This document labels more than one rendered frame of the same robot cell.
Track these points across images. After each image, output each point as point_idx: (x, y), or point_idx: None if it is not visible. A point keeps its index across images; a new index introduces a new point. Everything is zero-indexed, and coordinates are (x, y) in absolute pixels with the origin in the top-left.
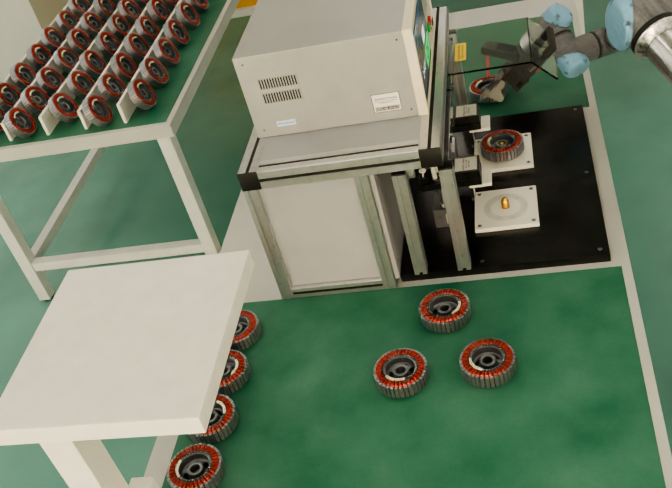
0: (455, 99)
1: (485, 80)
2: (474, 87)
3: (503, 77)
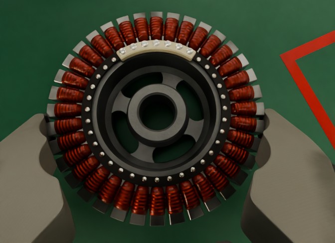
0: None
1: (205, 73)
2: (114, 47)
3: (307, 121)
